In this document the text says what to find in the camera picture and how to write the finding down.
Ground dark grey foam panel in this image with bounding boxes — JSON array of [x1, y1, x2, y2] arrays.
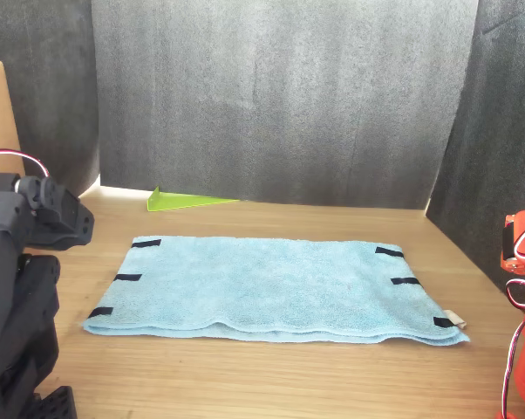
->
[[0, 0, 101, 197], [426, 0, 525, 302]]

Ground wide grey foam panel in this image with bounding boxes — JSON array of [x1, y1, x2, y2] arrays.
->
[[91, 0, 480, 210]]

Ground servo cable at orange base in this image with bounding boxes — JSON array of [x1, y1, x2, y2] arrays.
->
[[501, 278, 525, 419]]

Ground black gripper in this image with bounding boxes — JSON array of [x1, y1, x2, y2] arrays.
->
[[17, 174, 96, 253]]

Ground green acrylic bracket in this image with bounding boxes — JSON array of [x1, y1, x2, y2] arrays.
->
[[147, 186, 241, 214]]

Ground light blue towel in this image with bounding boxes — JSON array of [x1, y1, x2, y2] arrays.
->
[[82, 235, 471, 347]]

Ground servo cable of black arm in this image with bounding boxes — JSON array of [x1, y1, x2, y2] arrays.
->
[[0, 149, 51, 179]]

